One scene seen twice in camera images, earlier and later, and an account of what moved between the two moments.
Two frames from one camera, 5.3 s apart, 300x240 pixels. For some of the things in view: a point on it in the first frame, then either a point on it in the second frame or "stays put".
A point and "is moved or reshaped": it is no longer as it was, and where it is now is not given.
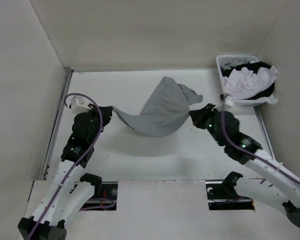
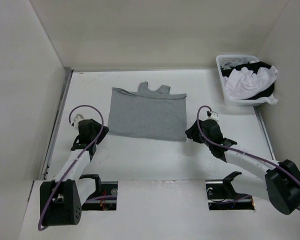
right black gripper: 198,116 → 191,133
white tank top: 241,83 stays put
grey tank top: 165,112 is moved or reshaped
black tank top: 254,67 stays put
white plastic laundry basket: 227,61 stays put
